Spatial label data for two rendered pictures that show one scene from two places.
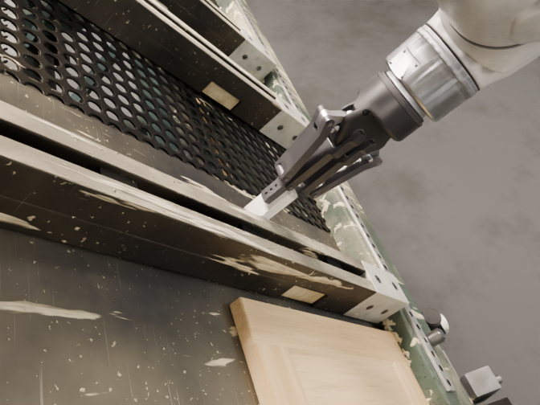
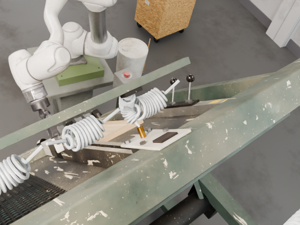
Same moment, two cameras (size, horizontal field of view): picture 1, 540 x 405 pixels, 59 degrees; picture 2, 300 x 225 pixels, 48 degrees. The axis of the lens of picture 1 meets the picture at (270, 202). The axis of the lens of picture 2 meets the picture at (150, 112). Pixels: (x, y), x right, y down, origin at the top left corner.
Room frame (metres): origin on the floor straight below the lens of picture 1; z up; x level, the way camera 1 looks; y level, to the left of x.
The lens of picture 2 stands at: (0.46, 0.82, 2.47)
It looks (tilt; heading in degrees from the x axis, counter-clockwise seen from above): 50 degrees down; 239
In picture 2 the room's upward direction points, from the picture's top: 15 degrees clockwise
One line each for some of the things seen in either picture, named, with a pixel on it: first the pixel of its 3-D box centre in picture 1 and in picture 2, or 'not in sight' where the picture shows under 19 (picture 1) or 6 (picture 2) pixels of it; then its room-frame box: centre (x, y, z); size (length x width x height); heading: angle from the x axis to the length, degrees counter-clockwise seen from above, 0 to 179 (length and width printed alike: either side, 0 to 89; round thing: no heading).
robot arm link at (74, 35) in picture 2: not in sight; (72, 39); (0.10, -0.97, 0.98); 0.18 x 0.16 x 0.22; 154
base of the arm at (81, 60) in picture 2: not in sight; (68, 54); (0.13, -0.97, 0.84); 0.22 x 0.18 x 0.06; 3
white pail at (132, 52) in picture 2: not in sight; (131, 57); (-0.59, -1.50, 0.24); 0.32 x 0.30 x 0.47; 7
